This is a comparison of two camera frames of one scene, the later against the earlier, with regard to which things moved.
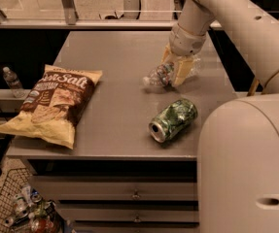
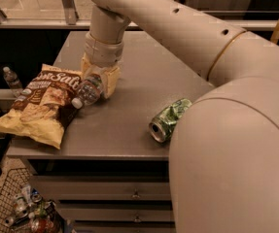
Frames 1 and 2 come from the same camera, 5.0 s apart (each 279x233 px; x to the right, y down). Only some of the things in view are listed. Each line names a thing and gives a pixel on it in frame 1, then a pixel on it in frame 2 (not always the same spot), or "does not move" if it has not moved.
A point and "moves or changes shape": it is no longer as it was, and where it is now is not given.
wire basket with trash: [19, 208] does not move
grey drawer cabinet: [134, 163] does not move
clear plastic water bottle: [163, 75] → [89, 90]
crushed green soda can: [173, 119] does not move
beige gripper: [185, 44] → [102, 53]
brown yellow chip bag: [54, 105] moves or changes shape
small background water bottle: [14, 83] does not move
